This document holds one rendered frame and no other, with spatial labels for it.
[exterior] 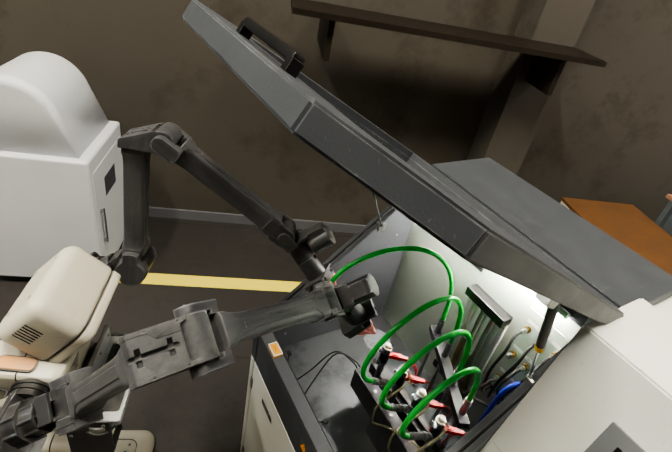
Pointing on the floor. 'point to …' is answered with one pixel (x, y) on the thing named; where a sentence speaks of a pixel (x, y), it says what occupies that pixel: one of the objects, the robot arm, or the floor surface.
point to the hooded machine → (55, 166)
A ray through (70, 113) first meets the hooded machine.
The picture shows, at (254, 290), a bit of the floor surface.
